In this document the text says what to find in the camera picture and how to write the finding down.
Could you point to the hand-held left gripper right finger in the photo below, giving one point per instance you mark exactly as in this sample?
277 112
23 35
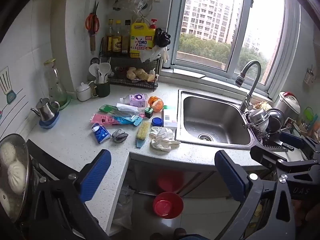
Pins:
230 177

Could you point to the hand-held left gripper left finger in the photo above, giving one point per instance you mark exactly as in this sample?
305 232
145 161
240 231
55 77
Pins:
96 175

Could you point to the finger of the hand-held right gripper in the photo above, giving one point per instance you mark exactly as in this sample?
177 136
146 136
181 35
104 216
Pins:
290 138
265 155

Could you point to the blue tissue pack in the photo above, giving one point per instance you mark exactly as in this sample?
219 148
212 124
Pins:
101 133

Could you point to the yellow bristle scrub brush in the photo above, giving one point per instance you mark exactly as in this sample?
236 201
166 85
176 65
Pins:
143 131

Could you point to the red plastic bin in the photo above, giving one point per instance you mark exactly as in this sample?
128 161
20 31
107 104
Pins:
167 208

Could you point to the white rubber glove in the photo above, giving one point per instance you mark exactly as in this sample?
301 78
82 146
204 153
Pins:
162 137

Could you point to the blue round lid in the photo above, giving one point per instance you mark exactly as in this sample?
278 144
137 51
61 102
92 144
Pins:
157 122

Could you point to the white cardboard box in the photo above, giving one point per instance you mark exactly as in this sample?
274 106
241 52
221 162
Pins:
170 120

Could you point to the stacked metal bowls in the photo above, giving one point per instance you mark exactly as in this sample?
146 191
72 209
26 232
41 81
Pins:
275 120

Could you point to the steel wool scrubber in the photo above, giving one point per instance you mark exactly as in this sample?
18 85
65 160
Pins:
256 131

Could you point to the green plastic basket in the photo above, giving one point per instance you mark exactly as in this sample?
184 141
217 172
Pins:
308 116

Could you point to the metal cabinet door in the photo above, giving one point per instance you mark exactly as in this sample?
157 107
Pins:
200 182

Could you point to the white rice cooker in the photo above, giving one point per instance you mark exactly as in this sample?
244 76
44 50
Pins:
288 103

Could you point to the steel bowl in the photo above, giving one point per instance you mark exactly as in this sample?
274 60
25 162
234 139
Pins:
258 117

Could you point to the large white sack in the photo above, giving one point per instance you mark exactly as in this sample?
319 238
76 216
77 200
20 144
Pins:
123 207

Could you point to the yellow dish cloth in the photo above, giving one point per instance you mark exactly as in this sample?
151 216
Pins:
262 105

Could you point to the grey rag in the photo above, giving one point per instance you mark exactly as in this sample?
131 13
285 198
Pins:
120 135

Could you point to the stainless steel sink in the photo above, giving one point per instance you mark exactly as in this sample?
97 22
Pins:
215 120

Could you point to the curved steel faucet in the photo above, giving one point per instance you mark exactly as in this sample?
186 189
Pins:
251 90

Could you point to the blue blister package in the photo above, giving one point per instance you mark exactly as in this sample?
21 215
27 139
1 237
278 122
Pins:
127 119

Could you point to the green flat packet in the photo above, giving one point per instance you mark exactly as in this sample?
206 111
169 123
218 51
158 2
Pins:
107 108

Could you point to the blue saucer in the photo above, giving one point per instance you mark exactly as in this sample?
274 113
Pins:
50 124

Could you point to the glass pot lid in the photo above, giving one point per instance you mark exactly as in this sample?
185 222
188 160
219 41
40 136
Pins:
27 170

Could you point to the clear plastic wrapper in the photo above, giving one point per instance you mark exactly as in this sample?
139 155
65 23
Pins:
127 108

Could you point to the green plastic tray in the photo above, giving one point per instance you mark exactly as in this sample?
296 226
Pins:
67 103

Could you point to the white steamed bun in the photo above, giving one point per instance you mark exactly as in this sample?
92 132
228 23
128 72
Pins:
16 173
8 152

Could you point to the small green black box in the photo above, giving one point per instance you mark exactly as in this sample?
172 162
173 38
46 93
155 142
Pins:
148 113

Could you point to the steel teapot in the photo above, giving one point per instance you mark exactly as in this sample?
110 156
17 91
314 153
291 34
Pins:
46 111

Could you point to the white ceramic jar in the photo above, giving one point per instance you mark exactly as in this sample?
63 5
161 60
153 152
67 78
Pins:
83 93

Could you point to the green utensil mug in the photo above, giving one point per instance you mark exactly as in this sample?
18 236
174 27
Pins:
102 91

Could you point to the white purple bottle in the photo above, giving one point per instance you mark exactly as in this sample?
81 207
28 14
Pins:
137 100

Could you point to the orange plastic cup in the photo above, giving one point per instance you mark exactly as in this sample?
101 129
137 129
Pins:
156 104

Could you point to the glass carafe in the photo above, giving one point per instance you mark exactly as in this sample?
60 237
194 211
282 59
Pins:
56 85

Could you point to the white plastic spoon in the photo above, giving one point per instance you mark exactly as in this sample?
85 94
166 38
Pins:
93 70
105 67

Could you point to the ginger root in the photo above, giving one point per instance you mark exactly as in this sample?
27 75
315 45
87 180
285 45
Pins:
131 73
145 75

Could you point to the dark red produce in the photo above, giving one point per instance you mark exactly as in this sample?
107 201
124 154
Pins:
120 69

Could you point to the aluminium sliding window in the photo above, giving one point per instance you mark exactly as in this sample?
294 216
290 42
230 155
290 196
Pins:
240 35

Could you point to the hanging white plastic bags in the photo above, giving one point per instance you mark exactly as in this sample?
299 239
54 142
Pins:
152 53

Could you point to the amber oil bottle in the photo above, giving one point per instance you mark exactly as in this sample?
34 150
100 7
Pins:
108 37
116 40

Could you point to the dark sauce bottle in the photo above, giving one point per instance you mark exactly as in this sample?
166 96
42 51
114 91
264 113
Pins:
126 37

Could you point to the yellow detergent jug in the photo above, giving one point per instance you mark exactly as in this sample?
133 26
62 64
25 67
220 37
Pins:
141 40

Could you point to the black plastic bag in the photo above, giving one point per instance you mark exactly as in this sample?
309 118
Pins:
162 37

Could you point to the clear plastic bag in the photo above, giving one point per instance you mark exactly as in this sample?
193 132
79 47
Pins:
138 3

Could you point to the white wall hook holder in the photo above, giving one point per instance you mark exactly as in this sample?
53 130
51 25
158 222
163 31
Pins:
309 76

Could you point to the kitchen utensil wall sticker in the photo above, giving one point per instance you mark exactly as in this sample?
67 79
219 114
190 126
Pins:
7 85

